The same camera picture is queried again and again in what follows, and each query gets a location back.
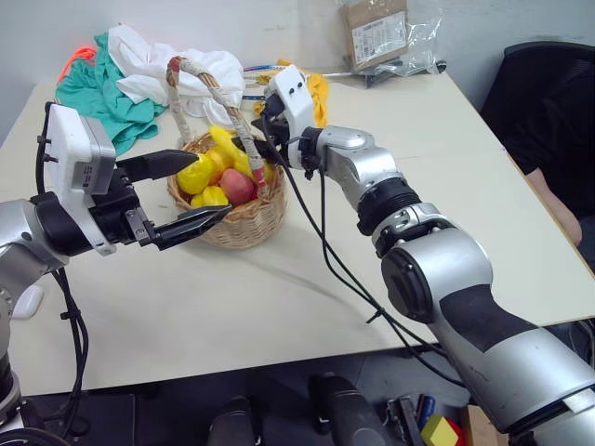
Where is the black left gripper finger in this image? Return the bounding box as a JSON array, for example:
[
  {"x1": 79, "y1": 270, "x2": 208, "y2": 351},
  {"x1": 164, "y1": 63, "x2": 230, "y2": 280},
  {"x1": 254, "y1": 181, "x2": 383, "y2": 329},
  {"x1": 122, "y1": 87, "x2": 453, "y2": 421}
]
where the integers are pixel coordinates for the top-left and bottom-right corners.
[
  {"x1": 115, "y1": 149, "x2": 199, "y2": 183},
  {"x1": 150, "y1": 203, "x2": 232, "y2": 253}
]

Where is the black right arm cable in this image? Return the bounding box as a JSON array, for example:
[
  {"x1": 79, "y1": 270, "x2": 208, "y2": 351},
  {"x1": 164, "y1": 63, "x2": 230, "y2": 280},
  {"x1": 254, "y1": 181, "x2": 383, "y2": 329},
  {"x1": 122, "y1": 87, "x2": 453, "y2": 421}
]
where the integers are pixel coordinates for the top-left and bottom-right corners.
[{"x1": 260, "y1": 113, "x2": 469, "y2": 389}]

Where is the yellow block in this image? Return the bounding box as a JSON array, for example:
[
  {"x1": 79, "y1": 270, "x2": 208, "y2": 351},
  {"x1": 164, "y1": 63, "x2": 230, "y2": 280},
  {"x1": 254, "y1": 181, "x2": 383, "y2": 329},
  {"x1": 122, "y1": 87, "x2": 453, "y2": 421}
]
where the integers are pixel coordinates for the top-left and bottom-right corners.
[{"x1": 419, "y1": 413, "x2": 462, "y2": 446}]

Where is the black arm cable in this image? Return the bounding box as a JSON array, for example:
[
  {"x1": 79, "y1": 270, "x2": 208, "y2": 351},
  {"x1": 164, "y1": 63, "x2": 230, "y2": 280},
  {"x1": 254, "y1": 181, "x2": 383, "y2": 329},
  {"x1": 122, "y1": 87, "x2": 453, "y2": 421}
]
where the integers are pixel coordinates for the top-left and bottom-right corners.
[
  {"x1": 260, "y1": 113, "x2": 469, "y2": 389},
  {"x1": 35, "y1": 267, "x2": 90, "y2": 440}
]

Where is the black hand tool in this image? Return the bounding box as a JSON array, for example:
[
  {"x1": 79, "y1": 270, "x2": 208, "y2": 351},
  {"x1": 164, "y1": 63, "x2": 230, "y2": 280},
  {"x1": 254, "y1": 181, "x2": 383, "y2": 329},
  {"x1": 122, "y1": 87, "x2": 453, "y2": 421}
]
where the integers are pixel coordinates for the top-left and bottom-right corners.
[{"x1": 384, "y1": 393, "x2": 438, "y2": 436}]

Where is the yellow banana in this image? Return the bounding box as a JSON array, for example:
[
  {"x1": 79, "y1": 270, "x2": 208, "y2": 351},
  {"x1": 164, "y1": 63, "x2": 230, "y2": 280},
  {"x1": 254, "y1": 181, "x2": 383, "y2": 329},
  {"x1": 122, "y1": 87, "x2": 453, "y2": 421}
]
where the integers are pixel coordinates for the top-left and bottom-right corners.
[{"x1": 207, "y1": 125, "x2": 256, "y2": 180}]

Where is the seated person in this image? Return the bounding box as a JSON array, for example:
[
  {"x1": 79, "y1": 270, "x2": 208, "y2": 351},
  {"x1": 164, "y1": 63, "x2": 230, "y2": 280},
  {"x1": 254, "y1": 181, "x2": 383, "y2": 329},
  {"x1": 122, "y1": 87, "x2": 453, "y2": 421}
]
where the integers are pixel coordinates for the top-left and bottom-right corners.
[{"x1": 523, "y1": 165, "x2": 583, "y2": 248}]

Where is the dark rounded shape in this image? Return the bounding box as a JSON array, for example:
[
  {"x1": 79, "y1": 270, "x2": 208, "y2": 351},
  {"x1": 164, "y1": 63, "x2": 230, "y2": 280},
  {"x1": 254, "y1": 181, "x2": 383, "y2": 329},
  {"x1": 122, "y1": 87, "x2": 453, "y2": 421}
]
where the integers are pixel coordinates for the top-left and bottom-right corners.
[
  {"x1": 308, "y1": 371, "x2": 384, "y2": 446},
  {"x1": 207, "y1": 395, "x2": 258, "y2": 446}
]

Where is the orange cloth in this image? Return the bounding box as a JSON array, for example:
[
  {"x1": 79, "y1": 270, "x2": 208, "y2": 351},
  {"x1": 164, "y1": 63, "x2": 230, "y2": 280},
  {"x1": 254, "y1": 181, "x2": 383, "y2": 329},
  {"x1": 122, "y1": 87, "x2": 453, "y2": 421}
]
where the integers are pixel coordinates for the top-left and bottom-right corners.
[{"x1": 59, "y1": 44, "x2": 98, "y2": 81}]

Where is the green cloth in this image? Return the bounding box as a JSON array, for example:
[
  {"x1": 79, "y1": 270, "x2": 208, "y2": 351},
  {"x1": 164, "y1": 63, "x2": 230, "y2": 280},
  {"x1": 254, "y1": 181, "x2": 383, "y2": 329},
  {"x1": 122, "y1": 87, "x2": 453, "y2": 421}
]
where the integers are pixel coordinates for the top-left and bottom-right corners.
[{"x1": 54, "y1": 33, "x2": 169, "y2": 158}]

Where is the yellow star fruit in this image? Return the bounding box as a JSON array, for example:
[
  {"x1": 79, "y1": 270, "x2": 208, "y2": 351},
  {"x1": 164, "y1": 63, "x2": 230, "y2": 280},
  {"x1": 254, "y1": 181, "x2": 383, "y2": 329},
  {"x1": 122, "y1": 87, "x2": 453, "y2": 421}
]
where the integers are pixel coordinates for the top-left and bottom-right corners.
[{"x1": 190, "y1": 183, "x2": 232, "y2": 209}]

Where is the red apple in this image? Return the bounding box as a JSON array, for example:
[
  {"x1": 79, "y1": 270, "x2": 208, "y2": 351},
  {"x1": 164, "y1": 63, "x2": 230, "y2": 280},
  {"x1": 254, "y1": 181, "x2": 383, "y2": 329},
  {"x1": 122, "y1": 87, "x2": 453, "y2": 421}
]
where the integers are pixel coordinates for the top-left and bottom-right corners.
[{"x1": 218, "y1": 167, "x2": 257, "y2": 206}]

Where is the wicker basket with handle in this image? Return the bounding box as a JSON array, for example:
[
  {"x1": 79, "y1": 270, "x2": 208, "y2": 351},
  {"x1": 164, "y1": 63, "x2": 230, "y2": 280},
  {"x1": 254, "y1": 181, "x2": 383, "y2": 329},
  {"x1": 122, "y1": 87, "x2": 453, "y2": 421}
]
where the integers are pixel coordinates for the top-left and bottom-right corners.
[{"x1": 165, "y1": 55, "x2": 290, "y2": 252}]

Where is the yellow lemon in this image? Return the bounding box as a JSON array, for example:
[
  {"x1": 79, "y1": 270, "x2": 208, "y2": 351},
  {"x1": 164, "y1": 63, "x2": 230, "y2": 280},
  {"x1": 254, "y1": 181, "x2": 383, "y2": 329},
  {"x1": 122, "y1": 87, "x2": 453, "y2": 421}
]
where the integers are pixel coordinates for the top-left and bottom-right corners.
[{"x1": 176, "y1": 153, "x2": 218, "y2": 197}]

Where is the white cloth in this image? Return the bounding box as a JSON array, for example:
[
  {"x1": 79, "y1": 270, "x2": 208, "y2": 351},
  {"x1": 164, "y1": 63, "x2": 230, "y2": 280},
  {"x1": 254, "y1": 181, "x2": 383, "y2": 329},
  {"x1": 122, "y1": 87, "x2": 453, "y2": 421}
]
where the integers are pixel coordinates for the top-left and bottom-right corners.
[{"x1": 106, "y1": 24, "x2": 246, "y2": 127}]

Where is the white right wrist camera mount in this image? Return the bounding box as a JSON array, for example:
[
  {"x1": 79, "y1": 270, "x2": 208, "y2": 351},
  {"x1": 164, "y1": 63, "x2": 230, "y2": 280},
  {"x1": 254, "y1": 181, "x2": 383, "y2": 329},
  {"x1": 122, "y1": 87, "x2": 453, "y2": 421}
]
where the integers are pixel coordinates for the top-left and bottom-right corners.
[{"x1": 268, "y1": 64, "x2": 311, "y2": 169}]

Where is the clear plastic bag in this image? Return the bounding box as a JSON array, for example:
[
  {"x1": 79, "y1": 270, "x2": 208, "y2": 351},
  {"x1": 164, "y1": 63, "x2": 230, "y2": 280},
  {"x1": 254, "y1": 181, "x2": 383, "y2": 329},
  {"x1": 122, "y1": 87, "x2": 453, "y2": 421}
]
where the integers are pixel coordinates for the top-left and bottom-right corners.
[{"x1": 342, "y1": 12, "x2": 448, "y2": 88}]

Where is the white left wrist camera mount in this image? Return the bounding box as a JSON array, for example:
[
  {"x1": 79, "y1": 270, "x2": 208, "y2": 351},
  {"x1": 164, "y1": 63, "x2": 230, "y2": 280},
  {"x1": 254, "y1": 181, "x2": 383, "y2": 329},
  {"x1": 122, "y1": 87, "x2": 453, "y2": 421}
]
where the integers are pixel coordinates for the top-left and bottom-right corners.
[{"x1": 43, "y1": 102, "x2": 118, "y2": 257}]

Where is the black office chair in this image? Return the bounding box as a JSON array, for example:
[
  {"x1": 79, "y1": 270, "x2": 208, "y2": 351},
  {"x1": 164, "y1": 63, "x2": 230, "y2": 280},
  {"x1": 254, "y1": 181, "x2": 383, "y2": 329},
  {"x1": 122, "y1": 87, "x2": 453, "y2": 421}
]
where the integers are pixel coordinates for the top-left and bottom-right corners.
[{"x1": 480, "y1": 40, "x2": 595, "y2": 220}]

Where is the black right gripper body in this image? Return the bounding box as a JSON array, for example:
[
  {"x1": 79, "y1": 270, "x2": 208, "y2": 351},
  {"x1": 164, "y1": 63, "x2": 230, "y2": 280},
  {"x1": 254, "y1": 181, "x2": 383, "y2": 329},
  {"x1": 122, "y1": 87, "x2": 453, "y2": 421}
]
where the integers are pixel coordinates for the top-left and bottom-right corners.
[{"x1": 258, "y1": 92, "x2": 292, "y2": 151}]

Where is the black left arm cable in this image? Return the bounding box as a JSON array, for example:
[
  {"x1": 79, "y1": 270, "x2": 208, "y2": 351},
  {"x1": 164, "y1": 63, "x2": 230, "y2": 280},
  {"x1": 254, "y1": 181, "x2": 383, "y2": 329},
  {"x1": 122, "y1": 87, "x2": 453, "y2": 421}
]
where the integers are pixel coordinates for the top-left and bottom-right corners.
[{"x1": 35, "y1": 267, "x2": 90, "y2": 440}]

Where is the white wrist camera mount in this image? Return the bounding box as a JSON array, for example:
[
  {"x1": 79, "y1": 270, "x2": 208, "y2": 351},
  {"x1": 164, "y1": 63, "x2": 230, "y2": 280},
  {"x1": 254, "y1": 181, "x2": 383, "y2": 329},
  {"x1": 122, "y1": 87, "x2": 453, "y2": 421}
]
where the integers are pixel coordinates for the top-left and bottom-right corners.
[
  {"x1": 43, "y1": 102, "x2": 118, "y2": 257},
  {"x1": 268, "y1": 64, "x2": 311, "y2": 169}
]

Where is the brown cardboard box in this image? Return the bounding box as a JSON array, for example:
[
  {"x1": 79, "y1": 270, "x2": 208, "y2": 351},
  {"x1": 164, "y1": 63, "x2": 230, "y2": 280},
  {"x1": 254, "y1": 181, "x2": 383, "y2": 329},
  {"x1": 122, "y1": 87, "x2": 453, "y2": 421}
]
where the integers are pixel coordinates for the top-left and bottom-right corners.
[{"x1": 340, "y1": 0, "x2": 411, "y2": 72}]

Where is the yellow cloth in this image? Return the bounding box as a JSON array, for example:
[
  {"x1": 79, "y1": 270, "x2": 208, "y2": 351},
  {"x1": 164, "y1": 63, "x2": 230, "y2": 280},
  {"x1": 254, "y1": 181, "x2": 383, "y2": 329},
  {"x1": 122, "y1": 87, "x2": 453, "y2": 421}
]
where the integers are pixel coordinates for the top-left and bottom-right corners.
[{"x1": 252, "y1": 59, "x2": 330, "y2": 129}]

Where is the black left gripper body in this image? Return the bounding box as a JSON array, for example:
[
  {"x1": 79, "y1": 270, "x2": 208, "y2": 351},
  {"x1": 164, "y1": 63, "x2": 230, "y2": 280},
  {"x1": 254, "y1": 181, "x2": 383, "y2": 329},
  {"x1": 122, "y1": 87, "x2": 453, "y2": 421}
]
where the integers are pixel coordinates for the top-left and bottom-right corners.
[{"x1": 87, "y1": 165, "x2": 159, "y2": 248}]

